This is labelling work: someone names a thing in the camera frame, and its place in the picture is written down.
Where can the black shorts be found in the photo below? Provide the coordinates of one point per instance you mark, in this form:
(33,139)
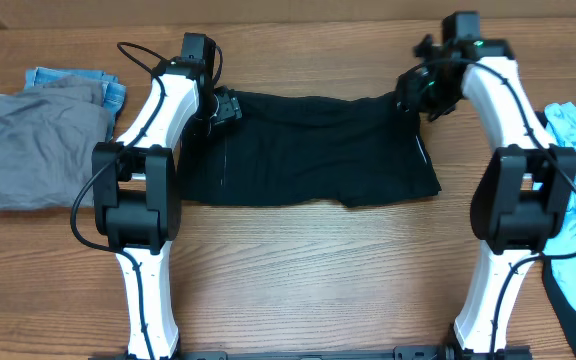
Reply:
(285,151)

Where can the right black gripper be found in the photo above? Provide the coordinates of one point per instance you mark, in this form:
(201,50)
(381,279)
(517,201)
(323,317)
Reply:
(415,95)

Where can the grey folded shorts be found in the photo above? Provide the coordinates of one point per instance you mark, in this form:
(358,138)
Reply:
(47,134)

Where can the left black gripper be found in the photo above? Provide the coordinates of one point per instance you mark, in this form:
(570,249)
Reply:
(229,108)

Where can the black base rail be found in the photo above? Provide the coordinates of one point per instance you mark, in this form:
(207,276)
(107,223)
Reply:
(308,355)

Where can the blue denim folded garment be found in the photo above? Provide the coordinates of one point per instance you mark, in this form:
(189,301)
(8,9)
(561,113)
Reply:
(113,92)

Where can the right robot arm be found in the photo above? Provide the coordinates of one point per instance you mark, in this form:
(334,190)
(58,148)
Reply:
(521,200)

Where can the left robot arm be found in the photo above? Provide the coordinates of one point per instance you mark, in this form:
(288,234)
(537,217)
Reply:
(135,190)

